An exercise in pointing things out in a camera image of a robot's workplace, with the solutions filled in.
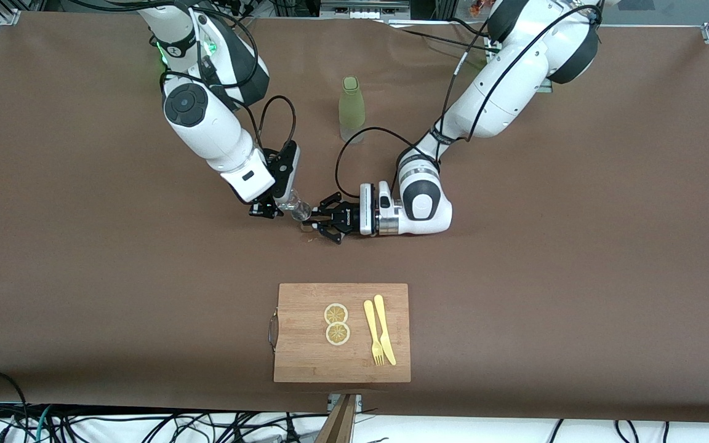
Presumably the brown paper table cover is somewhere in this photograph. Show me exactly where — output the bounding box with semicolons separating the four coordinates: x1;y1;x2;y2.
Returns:
0;11;709;425

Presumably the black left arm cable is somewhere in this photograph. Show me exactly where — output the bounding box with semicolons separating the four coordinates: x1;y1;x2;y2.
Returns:
334;0;603;199

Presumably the metal post bracket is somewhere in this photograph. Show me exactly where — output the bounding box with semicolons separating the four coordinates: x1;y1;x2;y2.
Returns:
328;394;363;412

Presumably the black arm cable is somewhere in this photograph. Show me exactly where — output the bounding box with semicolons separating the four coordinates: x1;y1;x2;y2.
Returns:
334;0;603;199
145;0;297;162

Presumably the yellow plastic fork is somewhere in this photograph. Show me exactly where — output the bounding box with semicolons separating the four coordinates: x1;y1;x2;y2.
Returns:
364;300;386;367

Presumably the black cable on table cover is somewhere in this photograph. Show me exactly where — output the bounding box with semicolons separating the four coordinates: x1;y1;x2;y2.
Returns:
385;17;492;56

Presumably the teal floor cable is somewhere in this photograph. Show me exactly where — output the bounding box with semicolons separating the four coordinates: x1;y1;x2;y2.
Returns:
33;405;54;443

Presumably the yellow plastic knife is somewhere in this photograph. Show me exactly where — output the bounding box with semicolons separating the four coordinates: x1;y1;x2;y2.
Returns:
374;295;397;366

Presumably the wooden post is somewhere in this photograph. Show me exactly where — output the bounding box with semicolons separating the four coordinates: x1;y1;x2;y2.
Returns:
314;394;356;443

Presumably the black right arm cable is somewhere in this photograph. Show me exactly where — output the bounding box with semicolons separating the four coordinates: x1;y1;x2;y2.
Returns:
145;0;297;162

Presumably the small clear glass cup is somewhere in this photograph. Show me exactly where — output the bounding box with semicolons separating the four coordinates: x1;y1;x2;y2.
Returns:
281;190;313;223

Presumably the green frosted bottle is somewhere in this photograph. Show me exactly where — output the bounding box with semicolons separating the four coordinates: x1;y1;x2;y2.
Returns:
338;76;367;144

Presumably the grey background device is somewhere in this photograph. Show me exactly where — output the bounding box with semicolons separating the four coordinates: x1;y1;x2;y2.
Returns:
321;0;411;20

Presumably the wooden cutting board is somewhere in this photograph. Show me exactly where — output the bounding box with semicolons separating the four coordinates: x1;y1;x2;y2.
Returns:
268;283;411;383

